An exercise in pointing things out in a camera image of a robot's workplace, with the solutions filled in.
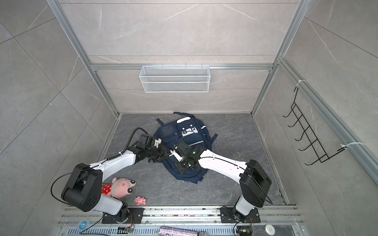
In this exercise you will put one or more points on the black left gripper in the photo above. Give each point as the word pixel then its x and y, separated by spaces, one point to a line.
pixel 164 153

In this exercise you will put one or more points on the navy blue student backpack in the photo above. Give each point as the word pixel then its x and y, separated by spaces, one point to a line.
pixel 194 133

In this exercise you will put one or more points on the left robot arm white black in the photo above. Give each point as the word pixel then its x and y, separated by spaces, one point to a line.
pixel 83 188

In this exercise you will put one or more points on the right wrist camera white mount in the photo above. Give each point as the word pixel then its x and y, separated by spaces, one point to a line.
pixel 177 154

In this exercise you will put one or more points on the white wire mesh basket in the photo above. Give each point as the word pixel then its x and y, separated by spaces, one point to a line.
pixel 178 78

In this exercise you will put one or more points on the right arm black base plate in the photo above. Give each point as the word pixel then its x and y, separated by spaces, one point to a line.
pixel 231 215

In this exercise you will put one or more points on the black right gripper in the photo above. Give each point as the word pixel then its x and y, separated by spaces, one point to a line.
pixel 181 169

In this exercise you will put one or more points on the glittery purple pouch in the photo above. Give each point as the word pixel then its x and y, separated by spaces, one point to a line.
pixel 169 231

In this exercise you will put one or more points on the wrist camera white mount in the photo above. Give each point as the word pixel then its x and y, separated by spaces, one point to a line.
pixel 157 142
pixel 177 154

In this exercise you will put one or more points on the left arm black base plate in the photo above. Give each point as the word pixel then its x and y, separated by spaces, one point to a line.
pixel 125 216

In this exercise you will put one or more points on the black wire hook rack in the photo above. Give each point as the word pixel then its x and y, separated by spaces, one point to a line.
pixel 308 134

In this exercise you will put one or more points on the small pink toy figure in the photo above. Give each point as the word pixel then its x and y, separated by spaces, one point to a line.
pixel 140 200

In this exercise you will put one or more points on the pink plush pig toy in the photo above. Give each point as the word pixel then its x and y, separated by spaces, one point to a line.
pixel 119 188

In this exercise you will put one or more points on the white round button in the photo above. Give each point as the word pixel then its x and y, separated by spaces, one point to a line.
pixel 270 229

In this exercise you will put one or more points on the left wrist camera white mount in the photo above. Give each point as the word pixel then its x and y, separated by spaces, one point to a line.
pixel 157 142

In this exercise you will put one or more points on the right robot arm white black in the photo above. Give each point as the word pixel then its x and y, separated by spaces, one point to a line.
pixel 253 180

